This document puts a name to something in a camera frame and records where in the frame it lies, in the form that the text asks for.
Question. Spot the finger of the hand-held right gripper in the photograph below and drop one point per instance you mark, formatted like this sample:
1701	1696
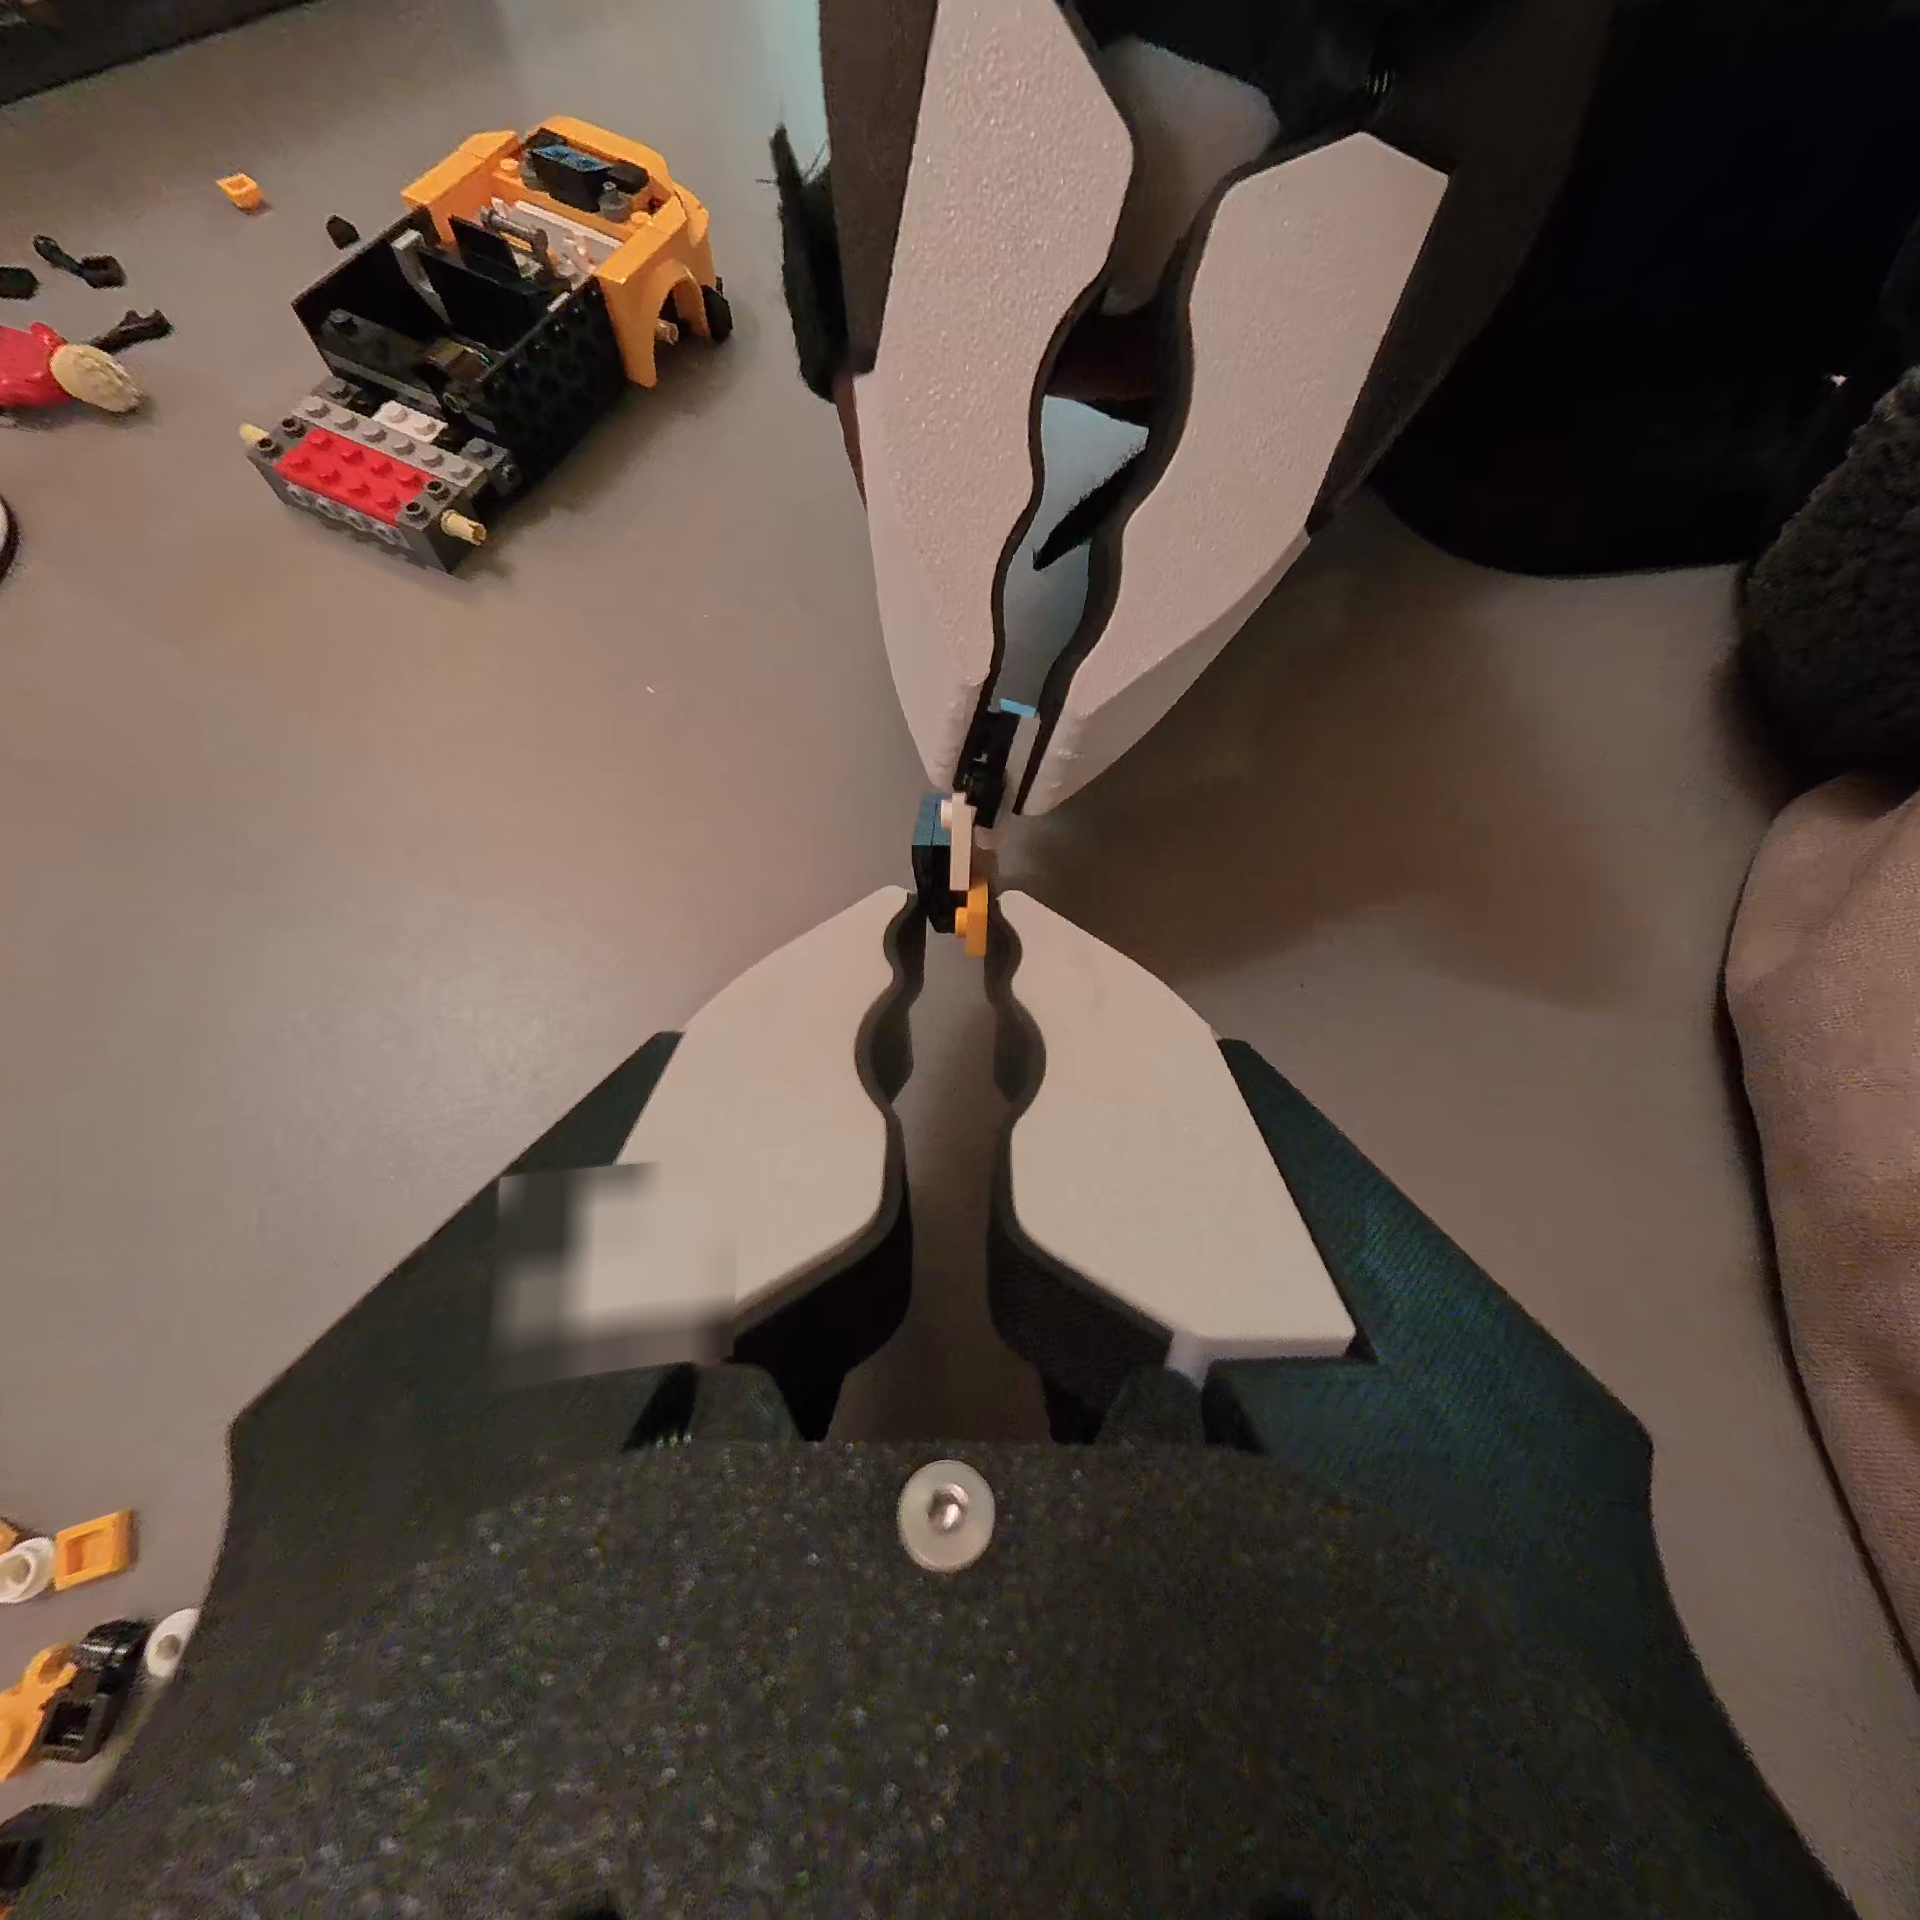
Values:
1275	390
974	300

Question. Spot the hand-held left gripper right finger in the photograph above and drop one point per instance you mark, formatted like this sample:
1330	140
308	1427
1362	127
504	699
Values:
1154	1170

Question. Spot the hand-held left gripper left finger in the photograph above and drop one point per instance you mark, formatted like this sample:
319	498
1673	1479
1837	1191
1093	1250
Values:
795	1111

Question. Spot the small lego subassembly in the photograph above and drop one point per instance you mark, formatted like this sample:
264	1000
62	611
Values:
932	854

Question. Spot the pile of small lego pieces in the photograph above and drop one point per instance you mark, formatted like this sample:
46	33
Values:
92	1544

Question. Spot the orange black lego car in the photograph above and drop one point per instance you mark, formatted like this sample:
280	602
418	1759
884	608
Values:
361	473

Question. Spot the orange lego tile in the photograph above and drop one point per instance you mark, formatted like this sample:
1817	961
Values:
242	191

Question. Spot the long black lego piece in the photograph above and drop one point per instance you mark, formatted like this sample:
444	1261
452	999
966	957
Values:
102	272

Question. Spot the red and tan lego figure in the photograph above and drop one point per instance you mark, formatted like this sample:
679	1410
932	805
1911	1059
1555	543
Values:
39	368

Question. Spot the person's right hand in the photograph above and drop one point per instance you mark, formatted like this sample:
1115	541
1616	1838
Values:
1110	360

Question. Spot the beige sweatshirt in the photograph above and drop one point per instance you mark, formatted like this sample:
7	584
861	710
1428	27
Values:
1845	1124

